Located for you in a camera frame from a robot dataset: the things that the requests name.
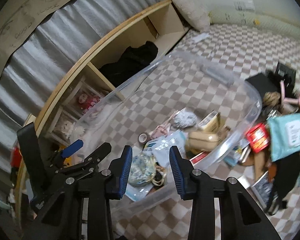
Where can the green bolster pillow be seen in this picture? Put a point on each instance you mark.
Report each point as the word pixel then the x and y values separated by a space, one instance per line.
pixel 227 16

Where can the white dress doll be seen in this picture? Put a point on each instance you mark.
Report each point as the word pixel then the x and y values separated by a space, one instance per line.
pixel 65 127

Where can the teal wet wipes pack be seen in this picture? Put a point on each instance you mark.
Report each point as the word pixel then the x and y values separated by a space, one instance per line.
pixel 284 135

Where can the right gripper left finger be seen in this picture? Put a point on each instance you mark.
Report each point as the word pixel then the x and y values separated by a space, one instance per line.
pixel 115 180

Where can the wooden bedside shelf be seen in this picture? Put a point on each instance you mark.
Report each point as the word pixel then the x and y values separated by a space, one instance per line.
pixel 159 24

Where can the red snack packet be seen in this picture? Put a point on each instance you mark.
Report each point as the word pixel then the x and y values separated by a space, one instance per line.
pixel 258 137

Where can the wall power outlet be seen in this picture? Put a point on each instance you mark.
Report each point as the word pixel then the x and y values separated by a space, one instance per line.
pixel 244 5

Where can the black fabric bag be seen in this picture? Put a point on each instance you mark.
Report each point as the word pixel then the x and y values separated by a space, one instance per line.
pixel 286 175

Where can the grey window curtain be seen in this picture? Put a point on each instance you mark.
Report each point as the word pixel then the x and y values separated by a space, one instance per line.
pixel 35 69

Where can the white remote on bed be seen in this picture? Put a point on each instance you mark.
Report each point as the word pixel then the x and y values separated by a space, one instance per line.
pixel 200 37

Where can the black clothing on shelf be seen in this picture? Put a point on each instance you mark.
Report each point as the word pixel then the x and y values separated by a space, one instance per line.
pixel 130 63

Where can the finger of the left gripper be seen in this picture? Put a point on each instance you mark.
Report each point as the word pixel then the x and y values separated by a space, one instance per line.
pixel 72 149

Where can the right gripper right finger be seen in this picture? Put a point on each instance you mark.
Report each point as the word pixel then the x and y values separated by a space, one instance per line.
pixel 241 217

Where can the red dress doll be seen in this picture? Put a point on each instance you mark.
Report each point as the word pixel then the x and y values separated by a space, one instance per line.
pixel 86 101

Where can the clear plastic storage bin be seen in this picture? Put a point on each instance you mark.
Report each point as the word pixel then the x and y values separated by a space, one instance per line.
pixel 189 119

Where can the beige KINYO case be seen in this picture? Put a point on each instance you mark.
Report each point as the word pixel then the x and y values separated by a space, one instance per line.
pixel 202 141

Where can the floral fabric pouch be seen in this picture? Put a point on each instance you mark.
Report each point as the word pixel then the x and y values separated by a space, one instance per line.
pixel 142 170

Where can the checkered bed sheet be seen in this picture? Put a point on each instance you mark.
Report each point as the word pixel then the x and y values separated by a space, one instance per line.
pixel 243 50

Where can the white blue mask packet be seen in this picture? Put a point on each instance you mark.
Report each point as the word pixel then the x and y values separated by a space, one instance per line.
pixel 160 147

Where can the black box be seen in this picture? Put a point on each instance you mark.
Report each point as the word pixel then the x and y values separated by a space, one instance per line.
pixel 287 74

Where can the white fluffy pillow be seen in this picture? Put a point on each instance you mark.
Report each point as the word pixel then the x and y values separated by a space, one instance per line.
pixel 195 14

